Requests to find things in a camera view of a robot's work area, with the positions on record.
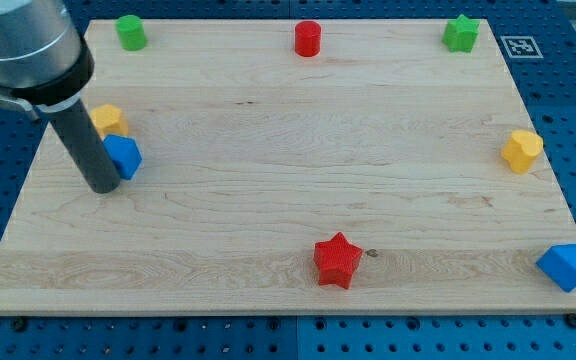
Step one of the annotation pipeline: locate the yellow heart block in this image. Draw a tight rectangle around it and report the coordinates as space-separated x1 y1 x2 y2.
500 129 544 174

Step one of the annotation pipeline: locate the light wooden board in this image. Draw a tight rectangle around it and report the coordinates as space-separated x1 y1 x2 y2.
0 19 576 317

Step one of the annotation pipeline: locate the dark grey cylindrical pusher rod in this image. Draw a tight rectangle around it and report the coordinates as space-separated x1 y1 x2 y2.
42 98 120 194

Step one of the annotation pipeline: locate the yellow hexagon block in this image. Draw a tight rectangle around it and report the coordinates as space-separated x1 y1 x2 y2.
90 104 129 139

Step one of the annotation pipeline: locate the red cylinder block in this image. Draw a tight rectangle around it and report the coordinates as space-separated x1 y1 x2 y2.
294 20 322 57

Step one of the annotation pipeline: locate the blue cube block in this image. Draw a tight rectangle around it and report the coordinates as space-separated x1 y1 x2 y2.
103 134 142 180

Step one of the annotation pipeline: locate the red star block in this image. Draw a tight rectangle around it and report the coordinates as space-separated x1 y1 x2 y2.
313 232 363 290

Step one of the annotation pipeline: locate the blue triangle block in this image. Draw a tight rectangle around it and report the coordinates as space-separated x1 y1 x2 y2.
536 244 576 292

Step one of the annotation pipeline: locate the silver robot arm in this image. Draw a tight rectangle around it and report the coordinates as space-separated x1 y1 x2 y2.
0 0 120 193

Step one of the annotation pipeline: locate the green cylinder block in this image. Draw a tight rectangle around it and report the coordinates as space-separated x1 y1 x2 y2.
115 14 147 51

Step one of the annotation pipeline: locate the white fiducial marker tag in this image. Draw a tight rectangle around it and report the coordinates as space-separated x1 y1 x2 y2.
501 35 543 59

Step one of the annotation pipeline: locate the green star block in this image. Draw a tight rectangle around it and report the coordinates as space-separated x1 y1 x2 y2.
442 14 480 53

